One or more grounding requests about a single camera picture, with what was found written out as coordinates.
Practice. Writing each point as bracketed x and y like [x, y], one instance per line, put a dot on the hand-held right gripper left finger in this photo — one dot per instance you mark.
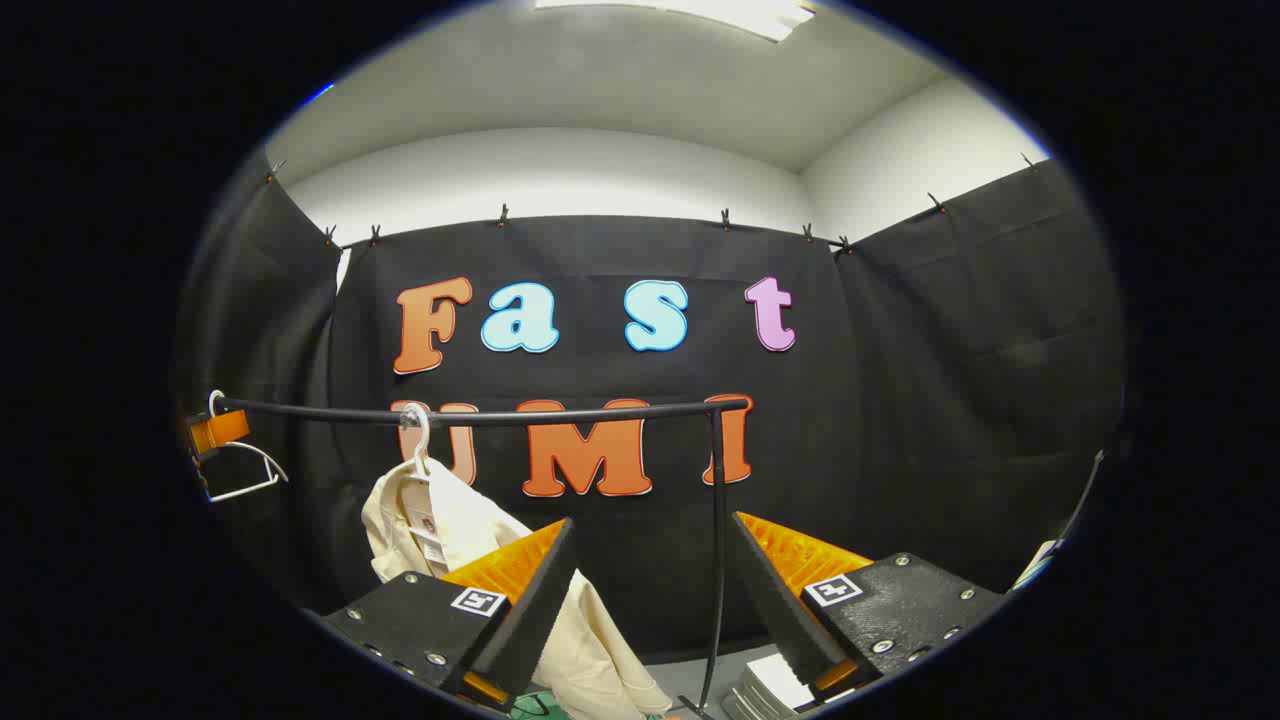
[525, 620]

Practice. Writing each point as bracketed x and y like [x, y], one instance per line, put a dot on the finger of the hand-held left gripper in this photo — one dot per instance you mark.
[220, 431]

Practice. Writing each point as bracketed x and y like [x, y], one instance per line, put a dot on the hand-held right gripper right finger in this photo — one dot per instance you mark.
[785, 620]

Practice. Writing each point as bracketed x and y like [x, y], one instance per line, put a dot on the green laundry hamper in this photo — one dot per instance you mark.
[535, 708]

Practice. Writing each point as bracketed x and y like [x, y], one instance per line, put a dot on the cream shirt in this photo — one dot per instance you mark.
[455, 525]

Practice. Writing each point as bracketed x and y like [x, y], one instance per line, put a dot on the white plastic hanger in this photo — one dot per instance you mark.
[262, 455]
[421, 440]

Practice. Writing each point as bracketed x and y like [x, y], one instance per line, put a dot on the black clothes rack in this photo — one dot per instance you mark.
[560, 413]

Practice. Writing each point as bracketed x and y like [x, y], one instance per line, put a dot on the black backdrop cloth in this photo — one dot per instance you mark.
[950, 380]

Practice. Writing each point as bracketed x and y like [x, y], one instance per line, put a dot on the row of black clips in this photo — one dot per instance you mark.
[503, 214]

